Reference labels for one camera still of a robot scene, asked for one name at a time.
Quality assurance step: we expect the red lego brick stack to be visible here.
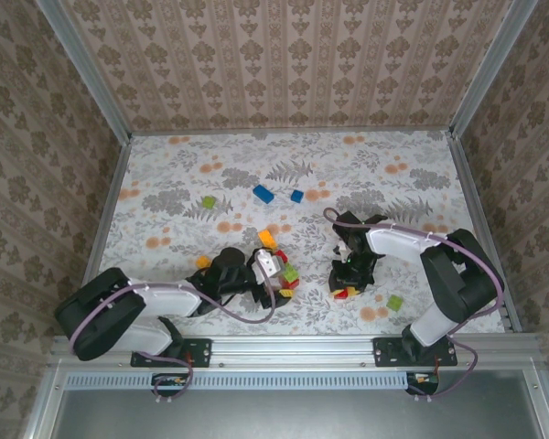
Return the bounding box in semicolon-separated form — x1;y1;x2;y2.
274;249;302;290

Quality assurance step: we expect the grey slotted cable duct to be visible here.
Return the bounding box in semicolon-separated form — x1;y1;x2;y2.
66;370;411;390

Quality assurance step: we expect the floral patterned table cover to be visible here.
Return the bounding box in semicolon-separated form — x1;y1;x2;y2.
80;131;509;337

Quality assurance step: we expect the aluminium back frame rail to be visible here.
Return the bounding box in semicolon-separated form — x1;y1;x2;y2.
130;129;452;137

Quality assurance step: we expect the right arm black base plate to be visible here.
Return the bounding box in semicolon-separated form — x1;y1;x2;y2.
372;337;458;369

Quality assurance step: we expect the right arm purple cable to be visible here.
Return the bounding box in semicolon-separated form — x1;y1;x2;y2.
322;208;505;403

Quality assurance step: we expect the grey metal plate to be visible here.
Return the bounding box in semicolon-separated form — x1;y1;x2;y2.
49;369;545;439

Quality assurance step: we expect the long orange lego brick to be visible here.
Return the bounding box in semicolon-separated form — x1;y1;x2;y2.
257;229;279;251

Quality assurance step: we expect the aluminium corner post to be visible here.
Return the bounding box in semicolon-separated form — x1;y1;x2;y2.
447;0;544;141
34;0;134;143

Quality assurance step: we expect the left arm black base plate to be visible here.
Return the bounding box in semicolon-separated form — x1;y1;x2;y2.
130;337;211;369

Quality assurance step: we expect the long blue lego brick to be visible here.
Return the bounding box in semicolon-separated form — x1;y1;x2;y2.
252;184;275;205

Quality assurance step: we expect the black wiring board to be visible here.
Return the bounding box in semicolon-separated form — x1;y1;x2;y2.
150;372;193;399
404;370;443;397

